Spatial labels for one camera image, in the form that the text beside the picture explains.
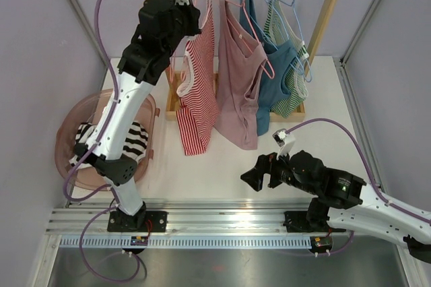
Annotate translucent pink plastic basin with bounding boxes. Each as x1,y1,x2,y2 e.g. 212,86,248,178
55,89,160,191

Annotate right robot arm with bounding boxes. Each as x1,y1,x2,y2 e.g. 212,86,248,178
240,151,430,263

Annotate light blue wire hanger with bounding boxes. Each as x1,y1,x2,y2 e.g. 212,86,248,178
237,0,309,77
271,0,312,83

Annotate green white striped tank top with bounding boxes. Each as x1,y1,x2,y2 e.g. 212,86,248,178
262,0,310,119

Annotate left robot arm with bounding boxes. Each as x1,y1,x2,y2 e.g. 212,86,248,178
73,0,200,232

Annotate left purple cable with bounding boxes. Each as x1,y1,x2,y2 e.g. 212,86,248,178
63,0,159,283

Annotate black white striped tank top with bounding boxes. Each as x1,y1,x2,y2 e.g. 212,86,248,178
75,121,149,164

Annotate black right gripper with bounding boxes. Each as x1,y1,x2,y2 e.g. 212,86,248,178
240,145,318,195

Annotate red white striped tank top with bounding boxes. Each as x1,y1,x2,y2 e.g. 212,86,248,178
176,0,220,156

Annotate white slotted cable duct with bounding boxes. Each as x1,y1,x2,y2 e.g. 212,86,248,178
60,235,311,249

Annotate teal blue tank top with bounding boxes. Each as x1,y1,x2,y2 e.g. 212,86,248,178
240,0,296,136

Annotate dusty pink tank top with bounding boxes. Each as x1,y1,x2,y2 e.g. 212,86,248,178
215,0,266,150

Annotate aluminium mounting rail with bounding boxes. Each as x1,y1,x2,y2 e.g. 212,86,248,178
42,197,371,236

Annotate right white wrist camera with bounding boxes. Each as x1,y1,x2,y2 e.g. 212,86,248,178
272,129,296,160

